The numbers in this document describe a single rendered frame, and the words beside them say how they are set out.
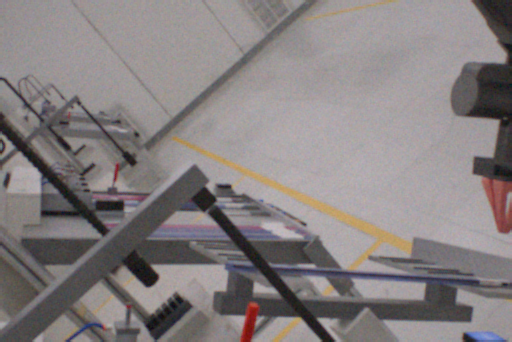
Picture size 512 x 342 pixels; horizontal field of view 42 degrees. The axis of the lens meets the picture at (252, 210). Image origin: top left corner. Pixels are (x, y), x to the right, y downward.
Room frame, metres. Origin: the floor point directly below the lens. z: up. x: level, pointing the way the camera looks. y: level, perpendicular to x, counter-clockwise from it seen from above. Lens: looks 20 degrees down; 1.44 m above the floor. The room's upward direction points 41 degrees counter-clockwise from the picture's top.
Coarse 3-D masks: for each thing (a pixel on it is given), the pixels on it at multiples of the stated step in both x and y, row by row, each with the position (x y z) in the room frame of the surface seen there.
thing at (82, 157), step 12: (0, 72) 6.55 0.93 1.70; (12, 84) 6.55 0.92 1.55; (48, 84) 6.83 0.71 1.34; (24, 96) 6.55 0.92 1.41; (36, 108) 6.63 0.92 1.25; (48, 108) 6.77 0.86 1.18; (12, 120) 6.42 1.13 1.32; (72, 120) 6.46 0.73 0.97; (84, 120) 6.47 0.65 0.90; (108, 120) 6.47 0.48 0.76; (120, 120) 6.82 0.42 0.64; (24, 132) 6.42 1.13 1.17; (36, 144) 6.42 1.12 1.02; (60, 144) 6.41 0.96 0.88; (84, 144) 6.95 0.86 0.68; (72, 156) 6.40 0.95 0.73; (84, 156) 6.69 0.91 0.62; (96, 156) 6.46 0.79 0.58; (120, 156) 7.17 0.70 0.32; (84, 168) 6.40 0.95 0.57
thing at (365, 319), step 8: (360, 312) 0.96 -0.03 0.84; (368, 312) 0.95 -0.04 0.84; (336, 320) 0.99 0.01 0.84; (344, 320) 0.97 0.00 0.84; (352, 320) 0.96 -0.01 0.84; (360, 320) 0.95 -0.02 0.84; (368, 320) 0.95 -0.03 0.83; (376, 320) 0.95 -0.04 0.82; (336, 328) 0.97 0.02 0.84; (344, 328) 0.96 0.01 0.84; (352, 328) 0.95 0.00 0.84; (360, 328) 0.95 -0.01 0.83; (368, 328) 0.95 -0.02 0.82; (376, 328) 0.95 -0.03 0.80; (384, 328) 0.95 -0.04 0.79; (344, 336) 0.95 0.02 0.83; (352, 336) 0.94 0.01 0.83; (360, 336) 0.95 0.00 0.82; (368, 336) 0.95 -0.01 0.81; (376, 336) 0.95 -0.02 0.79; (384, 336) 0.95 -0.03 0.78; (392, 336) 0.96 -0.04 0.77
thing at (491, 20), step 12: (480, 0) 0.77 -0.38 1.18; (492, 0) 0.76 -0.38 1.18; (504, 0) 0.76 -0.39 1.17; (480, 12) 0.80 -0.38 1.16; (492, 12) 0.77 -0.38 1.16; (504, 12) 0.76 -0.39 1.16; (492, 24) 0.79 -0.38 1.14; (504, 24) 0.77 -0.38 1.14; (504, 36) 0.79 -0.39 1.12; (504, 48) 0.82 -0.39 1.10
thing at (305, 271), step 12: (228, 264) 0.84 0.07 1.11; (240, 264) 0.84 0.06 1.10; (252, 264) 0.84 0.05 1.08; (324, 276) 0.85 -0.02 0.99; (336, 276) 0.86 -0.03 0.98; (348, 276) 0.86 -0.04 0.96; (360, 276) 0.86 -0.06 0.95; (372, 276) 0.87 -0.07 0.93; (384, 276) 0.87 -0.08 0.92; (396, 276) 0.87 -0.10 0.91; (408, 276) 0.87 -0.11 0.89; (420, 276) 0.88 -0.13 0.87; (432, 276) 0.88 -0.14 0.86; (444, 276) 0.89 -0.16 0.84
